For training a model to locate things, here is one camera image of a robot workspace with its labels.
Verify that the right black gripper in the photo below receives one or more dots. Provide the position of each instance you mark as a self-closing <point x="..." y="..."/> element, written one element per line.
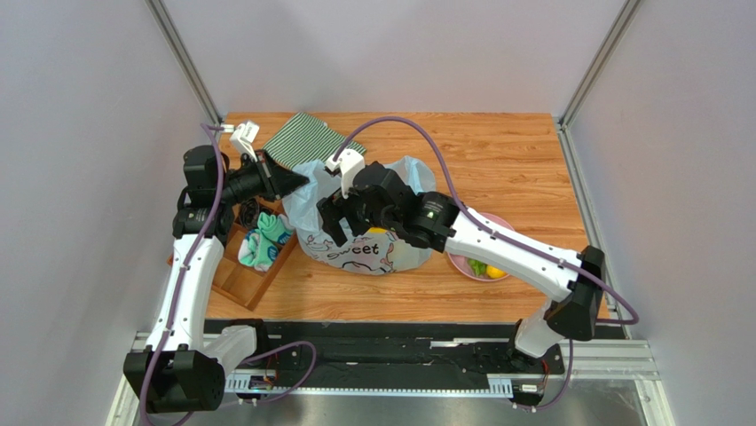
<point x="345" y="207"/>

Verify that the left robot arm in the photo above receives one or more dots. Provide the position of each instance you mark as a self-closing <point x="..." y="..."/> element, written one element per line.
<point x="177" y="372"/>

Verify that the teal white socks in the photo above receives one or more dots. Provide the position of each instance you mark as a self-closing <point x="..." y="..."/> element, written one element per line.
<point x="262" y="244"/>

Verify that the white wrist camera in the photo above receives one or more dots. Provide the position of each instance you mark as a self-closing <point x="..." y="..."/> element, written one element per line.
<point x="346" y="165"/>
<point x="243" y="138"/>

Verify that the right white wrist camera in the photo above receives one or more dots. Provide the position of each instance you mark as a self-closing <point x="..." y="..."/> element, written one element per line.
<point x="346" y="165"/>

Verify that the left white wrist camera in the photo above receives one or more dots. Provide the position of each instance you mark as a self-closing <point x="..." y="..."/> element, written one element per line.
<point x="243" y="138"/>

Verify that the green striped cloth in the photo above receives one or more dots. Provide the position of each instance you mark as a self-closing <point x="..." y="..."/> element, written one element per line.
<point x="303" y="138"/>

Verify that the yellow mango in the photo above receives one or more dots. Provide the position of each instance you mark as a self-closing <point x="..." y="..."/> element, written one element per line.
<point x="494" y="273"/>

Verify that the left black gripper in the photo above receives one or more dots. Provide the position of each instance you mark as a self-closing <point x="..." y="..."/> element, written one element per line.
<point x="275" y="181"/>

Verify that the green grapes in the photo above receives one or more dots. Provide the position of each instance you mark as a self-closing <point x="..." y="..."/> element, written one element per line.
<point x="478" y="268"/>

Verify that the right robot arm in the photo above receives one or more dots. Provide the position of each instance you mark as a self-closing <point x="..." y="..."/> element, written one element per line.
<point x="567" y="277"/>

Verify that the pink plate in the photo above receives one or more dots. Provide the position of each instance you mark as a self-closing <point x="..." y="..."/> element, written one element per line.
<point x="460" y="263"/>

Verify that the light blue plastic bag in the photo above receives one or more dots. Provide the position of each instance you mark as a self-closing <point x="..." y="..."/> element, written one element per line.
<point x="369" y="254"/>

